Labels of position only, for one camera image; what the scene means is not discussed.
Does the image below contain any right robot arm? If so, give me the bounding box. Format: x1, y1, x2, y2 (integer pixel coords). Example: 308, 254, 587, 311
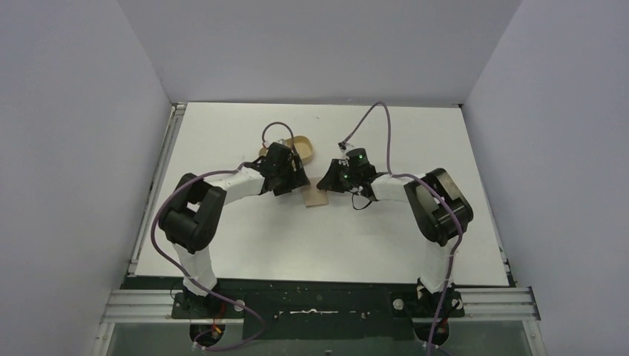
317, 144, 474, 293

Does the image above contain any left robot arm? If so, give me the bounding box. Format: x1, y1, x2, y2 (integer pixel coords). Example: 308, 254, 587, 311
151, 142, 310, 299

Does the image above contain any oval wooden tray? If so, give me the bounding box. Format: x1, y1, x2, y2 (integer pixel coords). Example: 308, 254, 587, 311
273, 136, 314, 165

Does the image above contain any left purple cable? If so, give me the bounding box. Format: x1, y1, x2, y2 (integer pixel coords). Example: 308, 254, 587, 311
149, 121, 298, 352

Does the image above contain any beige card holder wallet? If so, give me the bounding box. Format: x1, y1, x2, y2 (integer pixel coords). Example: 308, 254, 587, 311
300, 177, 329, 208

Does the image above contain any aluminium rail frame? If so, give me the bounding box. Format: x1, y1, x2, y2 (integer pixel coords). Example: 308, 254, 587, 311
90, 102, 188, 355

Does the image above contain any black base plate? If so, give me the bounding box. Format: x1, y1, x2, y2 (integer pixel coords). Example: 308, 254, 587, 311
121, 277, 516, 349

